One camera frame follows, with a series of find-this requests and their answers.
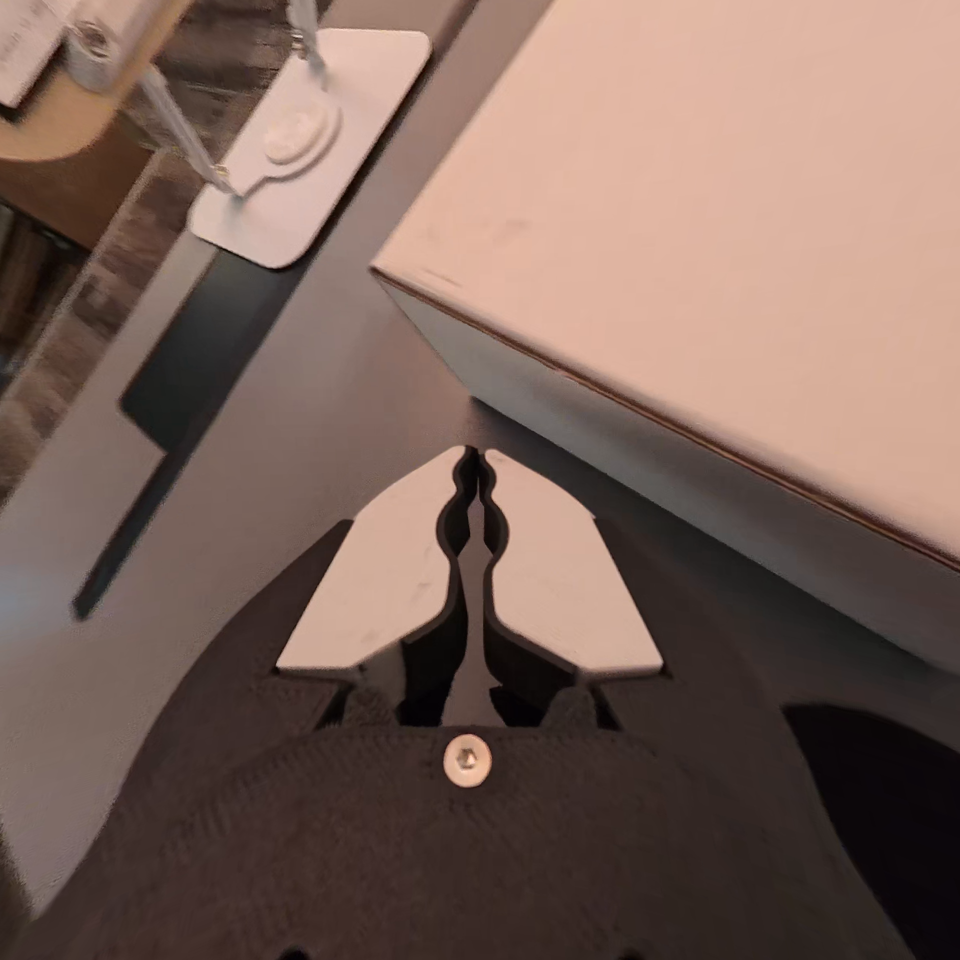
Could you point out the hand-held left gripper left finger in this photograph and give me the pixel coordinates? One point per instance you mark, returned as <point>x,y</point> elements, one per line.
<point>375,585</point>

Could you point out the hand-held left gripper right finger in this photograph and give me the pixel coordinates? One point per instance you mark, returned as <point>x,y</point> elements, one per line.
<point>562,585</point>

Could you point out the white cardboard box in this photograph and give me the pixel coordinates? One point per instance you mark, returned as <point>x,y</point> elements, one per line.
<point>675,187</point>

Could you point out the instruction sheet on white stand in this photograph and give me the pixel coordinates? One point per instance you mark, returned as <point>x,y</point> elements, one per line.
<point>337,150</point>

